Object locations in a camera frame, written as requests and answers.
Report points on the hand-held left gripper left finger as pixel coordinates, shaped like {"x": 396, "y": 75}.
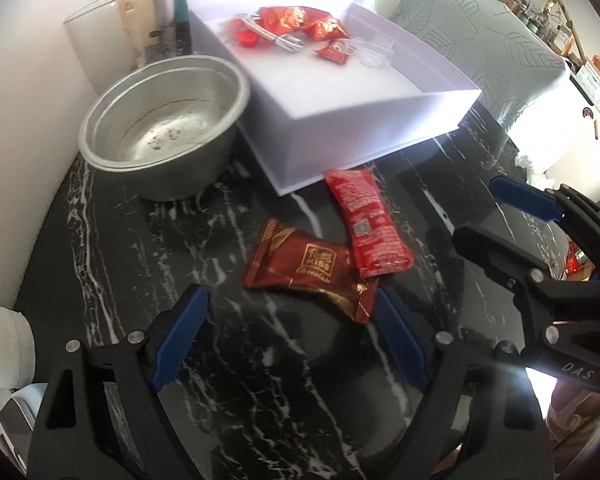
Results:
{"x": 182, "y": 335}

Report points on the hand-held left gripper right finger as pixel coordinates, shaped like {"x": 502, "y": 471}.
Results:
{"x": 402, "y": 340}

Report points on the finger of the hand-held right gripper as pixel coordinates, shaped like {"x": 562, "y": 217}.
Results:
{"x": 527, "y": 197}
{"x": 495, "y": 255}

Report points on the long red snack packet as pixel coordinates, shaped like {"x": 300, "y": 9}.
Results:
{"x": 370, "y": 220}

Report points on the dark red chocolate packet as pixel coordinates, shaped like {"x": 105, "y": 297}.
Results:
{"x": 300, "y": 265}

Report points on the small clear plastic cup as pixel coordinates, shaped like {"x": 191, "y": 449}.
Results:
{"x": 372, "y": 59}
{"x": 375, "y": 42}

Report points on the white gift box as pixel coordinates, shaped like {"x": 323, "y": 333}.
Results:
{"x": 330, "y": 120}

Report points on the crumpled white tissue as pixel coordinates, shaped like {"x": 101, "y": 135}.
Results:
{"x": 530, "y": 167}

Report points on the small white carton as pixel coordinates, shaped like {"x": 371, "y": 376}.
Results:
{"x": 587, "y": 82}

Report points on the steel bowl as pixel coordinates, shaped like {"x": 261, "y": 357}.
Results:
{"x": 180, "y": 170}

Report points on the grey leaf-pattern chair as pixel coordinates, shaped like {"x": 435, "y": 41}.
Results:
{"x": 480, "y": 35}

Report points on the white cloth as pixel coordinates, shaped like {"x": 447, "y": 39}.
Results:
{"x": 5, "y": 350}

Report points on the bamboo stick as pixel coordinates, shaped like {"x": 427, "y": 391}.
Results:
{"x": 560, "y": 7}

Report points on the small red ketchup packet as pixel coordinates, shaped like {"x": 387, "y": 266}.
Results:
{"x": 332, "y": 52}

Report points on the clear glass cup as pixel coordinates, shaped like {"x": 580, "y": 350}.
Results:
{"x": 105, "y": 30}

